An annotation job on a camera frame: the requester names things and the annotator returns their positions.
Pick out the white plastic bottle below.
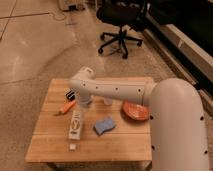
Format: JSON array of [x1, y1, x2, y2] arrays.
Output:
[[68, 110, 83, 141]]

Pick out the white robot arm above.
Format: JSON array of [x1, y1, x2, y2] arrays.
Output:
[[69, 67, 210, 171]]

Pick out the orange ceramic bowl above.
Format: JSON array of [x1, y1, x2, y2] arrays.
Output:
[[122, 102, 149, 121]]

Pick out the blue sponge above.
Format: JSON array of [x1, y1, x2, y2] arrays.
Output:
[[94, 117, 116, 136]]

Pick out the black rectangular case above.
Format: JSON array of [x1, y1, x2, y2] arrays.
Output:
[[66, 90, 75, 101]]

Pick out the orange marker pen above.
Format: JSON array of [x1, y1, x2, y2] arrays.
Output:
[[59, 100, 76, 114]]

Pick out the wooden table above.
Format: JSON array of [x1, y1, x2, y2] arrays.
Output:
[[25, 79, 152, 164]]

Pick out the black office chair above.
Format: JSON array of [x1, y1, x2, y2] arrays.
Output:
[[96, 0, 148, 59]]

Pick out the white device on floor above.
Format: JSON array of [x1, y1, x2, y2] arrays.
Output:
[[58, 0, 84, 11]]

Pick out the long white bench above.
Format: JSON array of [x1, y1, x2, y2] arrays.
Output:
[[146, 14, 213, 97]]

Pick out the dark floor cable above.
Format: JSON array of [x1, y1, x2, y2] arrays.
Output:
[[0, 0, 68, 42]]

